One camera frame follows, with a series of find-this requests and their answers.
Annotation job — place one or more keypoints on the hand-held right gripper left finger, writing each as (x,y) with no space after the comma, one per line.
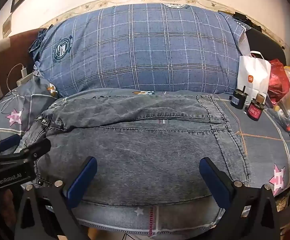
(83,177)

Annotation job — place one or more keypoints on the blue plaid pillow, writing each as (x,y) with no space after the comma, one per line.
(140,50)

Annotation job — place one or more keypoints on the black chair back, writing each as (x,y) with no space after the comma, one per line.
(262,42)

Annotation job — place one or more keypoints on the white paper bag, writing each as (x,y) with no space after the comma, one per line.
(252,80)

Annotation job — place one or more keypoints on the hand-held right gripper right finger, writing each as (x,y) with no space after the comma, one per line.
(213,180)

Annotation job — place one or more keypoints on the small picture frame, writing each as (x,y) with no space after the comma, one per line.
(7,26)

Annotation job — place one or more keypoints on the red plastic bag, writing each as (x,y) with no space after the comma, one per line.
(278,80)

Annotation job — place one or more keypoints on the black clip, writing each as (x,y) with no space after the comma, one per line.
(246,20)

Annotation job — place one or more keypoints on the grey star print pillow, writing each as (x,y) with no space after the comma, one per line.
(22,105)

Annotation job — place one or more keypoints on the dark bottle with red label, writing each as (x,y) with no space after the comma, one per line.
(254,111)

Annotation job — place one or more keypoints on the grey star print bed sheet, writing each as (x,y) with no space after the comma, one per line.
(259,130)

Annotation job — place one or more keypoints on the grey denim pants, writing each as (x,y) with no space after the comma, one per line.
(135,150)

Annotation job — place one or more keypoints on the dark blue cloth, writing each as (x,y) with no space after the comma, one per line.
(36,41)

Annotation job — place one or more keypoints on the brown headboard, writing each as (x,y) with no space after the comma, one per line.
(15,52)

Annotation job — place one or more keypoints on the dark bottle with blue label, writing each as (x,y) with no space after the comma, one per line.
(237,100)

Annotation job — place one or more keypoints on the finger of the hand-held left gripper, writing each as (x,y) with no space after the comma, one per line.
(8,140)
(36,148)

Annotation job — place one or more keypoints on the white charger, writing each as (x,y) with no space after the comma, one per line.
(23,72)

